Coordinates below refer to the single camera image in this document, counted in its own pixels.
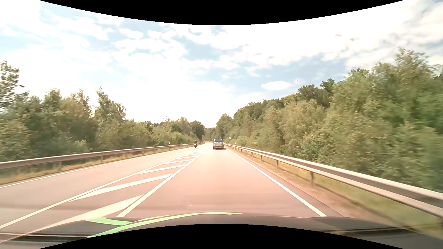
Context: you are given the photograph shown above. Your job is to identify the grey asphalt road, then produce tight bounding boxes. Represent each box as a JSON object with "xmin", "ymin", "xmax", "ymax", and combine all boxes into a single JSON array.
[{"xmin": 0, "ymin": 142, "xmax": 344, "ymax": 243}]

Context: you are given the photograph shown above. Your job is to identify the road markings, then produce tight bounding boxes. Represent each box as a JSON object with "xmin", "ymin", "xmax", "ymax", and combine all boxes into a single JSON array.
[{"xmin": 0, "ymin": 145, "xmax": 327, "ymax": 243}]

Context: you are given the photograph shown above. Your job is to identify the car's own bonnet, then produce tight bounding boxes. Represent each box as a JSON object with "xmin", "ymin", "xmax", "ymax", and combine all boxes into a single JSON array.
[{"xmin": 0, "ymin": 212, "xmax": 443, "ymax": 249}]

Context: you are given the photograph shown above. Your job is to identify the wood of green trees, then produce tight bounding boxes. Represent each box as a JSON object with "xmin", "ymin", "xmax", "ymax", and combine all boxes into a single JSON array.
[
  {"xmin": 205, "ymin": 48, "xmax": 443, "ymax": 193},
  {"xmin": 0, "ymin": 61, "xmax": 206, "ymax": 162}
]

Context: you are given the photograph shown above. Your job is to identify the grass verge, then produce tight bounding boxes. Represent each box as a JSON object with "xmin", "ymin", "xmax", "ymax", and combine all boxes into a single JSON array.
[
  {"xmin": 0, "ymin": 145, "xmax": 194, "ymax": 185},
  {"xmin": 227, "ymin": 145, "xmax": 443, "ymax": 239}
]

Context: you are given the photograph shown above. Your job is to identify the metal guard rail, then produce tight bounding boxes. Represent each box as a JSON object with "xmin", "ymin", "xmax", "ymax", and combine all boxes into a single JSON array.
[
  {"xmin": 0, "ymin": 142, "xmax": 205, "ymax": 171},
  {"xmin": 224, "ymin": 143, "xmax": 443, "ymax": 218}
]

